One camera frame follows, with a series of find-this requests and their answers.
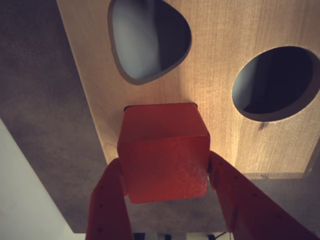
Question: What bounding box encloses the red wooden cube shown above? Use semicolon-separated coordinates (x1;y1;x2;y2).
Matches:
116;102;210;204

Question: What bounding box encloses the wooden shape sorter box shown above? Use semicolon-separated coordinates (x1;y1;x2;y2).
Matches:
55;0;320;181

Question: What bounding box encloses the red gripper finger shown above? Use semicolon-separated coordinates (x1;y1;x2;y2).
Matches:
207;151;320;240
84;157;133;240

